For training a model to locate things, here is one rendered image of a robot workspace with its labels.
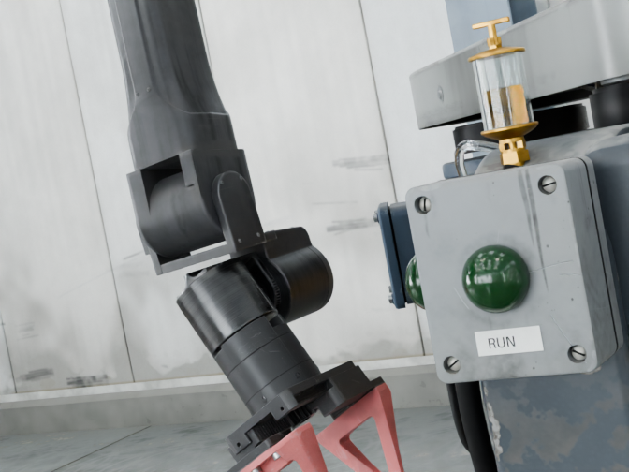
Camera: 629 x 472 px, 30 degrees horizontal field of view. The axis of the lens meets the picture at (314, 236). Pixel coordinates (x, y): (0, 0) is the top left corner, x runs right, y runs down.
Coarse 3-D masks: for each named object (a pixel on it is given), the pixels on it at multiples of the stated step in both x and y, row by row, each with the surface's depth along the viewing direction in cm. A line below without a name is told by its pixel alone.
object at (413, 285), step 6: (414, 258) 55; (408, 264) 55; (414, 264) 54; (408, 270) 54; (414, 270) 54; (408, 276) 54; (414, 276) 54; (408, 282) 54; (414, 282) 54; (408, 288) 54; (414, 288) 54; (420, 288) 54; (414, 294) 54; (420, 294) 54; (414, 300) 54; (420, 300) 54; (420, 306) 55
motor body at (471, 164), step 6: (480, 156) 104; (450, 162) 105; (468, 162) 101; (474, 162) 100; (444, 168) 105; (450, 168) 103; (468, 168) 101; (474, 168) 100; (444, 174) 105; (450, 174) 103; (456, 174) 102; (468, 174) 101; (480, 384) 107
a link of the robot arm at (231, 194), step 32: (224, 192) 81; (224, 224) 81; (256, 224) 83; (160, 256) 85; (192, 256) 83; (288, 256) 88; (320, 256) 91; (288, 288) 86; (320, 288) 90; (288, 320) 88
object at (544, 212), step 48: (432, 192) 52; (480, 192) 51; (528, 192) 50; (576, 192) 50; (432, 240) 52; (480, 240) 51; (528, 240) 50; (576, 240) 49; (432, 288) 53; (576, 288) 49; (432, 336) 53; (576, 336) 50
